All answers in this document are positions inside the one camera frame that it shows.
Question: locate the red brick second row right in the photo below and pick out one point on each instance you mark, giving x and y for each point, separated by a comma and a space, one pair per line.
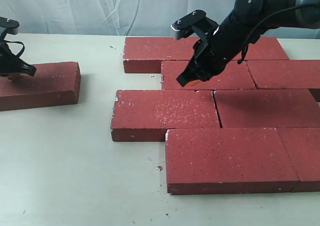
286, 74

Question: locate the red brick third row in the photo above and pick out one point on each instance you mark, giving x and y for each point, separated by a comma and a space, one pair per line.
278, 108

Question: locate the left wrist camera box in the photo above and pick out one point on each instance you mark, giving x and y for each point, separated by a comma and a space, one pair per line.
9, 26

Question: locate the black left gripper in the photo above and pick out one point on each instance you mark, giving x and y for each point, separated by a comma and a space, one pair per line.
11, 64

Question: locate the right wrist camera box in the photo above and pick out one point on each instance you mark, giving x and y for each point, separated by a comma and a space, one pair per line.
195, 22

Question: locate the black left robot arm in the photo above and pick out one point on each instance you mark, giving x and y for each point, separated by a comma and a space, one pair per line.
4, 44

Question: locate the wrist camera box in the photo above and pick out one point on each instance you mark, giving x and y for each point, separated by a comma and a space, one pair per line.
9, 26
195, 22

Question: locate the light blue backdrop cloth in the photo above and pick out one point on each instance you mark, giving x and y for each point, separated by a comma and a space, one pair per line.
107, 17

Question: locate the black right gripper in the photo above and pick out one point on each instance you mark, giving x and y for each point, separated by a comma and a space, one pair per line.
210, 58

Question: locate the red brick with chipped corner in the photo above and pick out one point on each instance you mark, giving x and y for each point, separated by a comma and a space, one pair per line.
146, 115

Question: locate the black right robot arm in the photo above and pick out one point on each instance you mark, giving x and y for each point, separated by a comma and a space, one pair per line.
250, 19

